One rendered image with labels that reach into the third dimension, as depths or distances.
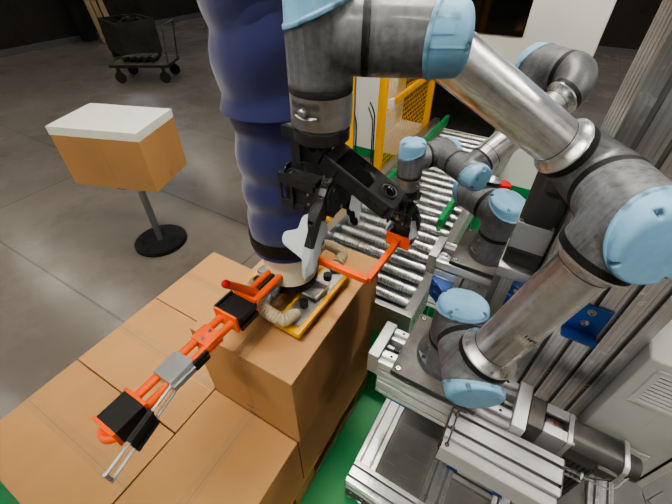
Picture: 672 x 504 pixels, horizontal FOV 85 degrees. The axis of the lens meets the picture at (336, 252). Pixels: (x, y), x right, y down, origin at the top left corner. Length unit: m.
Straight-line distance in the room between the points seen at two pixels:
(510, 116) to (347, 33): 0.29
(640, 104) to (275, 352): 1.00
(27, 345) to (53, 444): 1.30
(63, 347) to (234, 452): 1.62
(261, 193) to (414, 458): 1.32
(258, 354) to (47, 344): 1.93
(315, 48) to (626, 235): 0.43
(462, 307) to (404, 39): 0.61
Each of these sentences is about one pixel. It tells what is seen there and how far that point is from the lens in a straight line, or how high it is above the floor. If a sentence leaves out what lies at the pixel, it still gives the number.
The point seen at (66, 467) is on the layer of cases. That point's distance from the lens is 1.69.
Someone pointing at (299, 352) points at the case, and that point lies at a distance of 1.15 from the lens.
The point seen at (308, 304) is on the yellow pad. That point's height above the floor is 1.00.
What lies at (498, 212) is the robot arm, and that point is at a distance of 1.25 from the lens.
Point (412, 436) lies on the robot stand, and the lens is 1.86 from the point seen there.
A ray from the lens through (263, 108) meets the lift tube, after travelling 0.82.
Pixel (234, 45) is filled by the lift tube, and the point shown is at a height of 1.74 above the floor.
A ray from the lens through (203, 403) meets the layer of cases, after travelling 1.60.
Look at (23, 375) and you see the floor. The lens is 2.83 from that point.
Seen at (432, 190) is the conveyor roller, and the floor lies 0.53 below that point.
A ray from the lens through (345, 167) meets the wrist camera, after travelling 0.47.
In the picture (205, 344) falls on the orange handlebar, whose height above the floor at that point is 1.12.
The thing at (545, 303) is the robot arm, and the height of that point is 1.46.
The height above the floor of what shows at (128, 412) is 1.13.
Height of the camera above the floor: 1.90
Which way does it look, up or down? 41 degrees down
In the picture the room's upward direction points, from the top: straight up
